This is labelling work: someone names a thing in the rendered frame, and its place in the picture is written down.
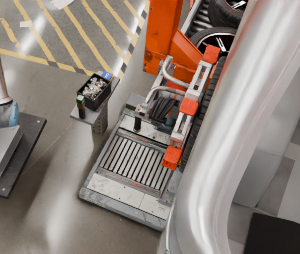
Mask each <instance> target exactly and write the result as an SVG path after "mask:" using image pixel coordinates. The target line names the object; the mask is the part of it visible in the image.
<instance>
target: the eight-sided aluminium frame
mask: <svg viewBox="0 0 300 254"><path fill-rule="evenodd" d="M213 66H214V65H213V64H211V63H208V62H205V61H202V60H201V61H200V62H199V64H198V67H197V70H196V73H195V75H194V77H193V80H192V82H191V84H190V86H189V88H188V90H187V92H186V95H185V97H187V98H190V99H192V100H195V101H198V102H201V100H202V97H203V95H204V93H205V90H206V85H207V82H208V79H209V76H210V74H211V72H212V69H213ZM203 72H204V76H203V78H202V75H203ZM197 78H200V79H201V78H202V80H201V83H200V85H199V88H198V90H194V89H193V88H194V86H195V83H196V81H197ZM183 115H184V114H183V113H181V112H180V113H179V116H178V119H177V121H176V124H175V127H174V129H173V131H172V134H171V137H170V143H169V145H171V146H173V147H176V148H178V149H181V150H183V148H184V145H185V142H186V140H187V137H188V134H189V132H190V129H191V128H192V126H193V123H194V121H193V123H190V121H191V118H192V116H189V115H188V117H187V120H186V122H182V124H181V127H180V129H178V128H179V126H180V123H181V120H182V117H183ZM194 120H195V119H194Z"/></svg>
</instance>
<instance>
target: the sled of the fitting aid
mask: <svg viewBox="0 0 300 254"><path fill-rule="evenodd" d="M173 173H174V170H172V169H171V170H170V172H169V175H168V177H167V180H166V182H165V185H164V187H163V190H162V192H161V195H160V197H159V200H158V203H160V204H162V205H165V206H167V207H171V205H172V202H173V199H174V196H173V195H170V194H168V193H166V191H167V188H168V186H169V183H170V181H171V178H172V176H173Z"/></svg>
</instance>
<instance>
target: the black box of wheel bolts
mask: <svg viewBox="0 0 300 254"><path fill-rule="evenodd" d="M111 83H112V82H111V81H109V80H108V79H106V78H104V77H102V76H100V75H98V74H96V73H93V74H92V75H91V76H90V77H89V78H88V79H87V81H86V82H85V83H84V84H83V85H82V86H81V87H80V88H79V89H78V90H77V97H78V95H82V96H84V97H85V107H87V108H89V109H91V110H92V111H96V110H97V109H98V107H99V106H100V105H101V104H102V103H103V102H104V100H105V99H106V98H107V97H108V96H109V95H110V93H111Z"/></svg>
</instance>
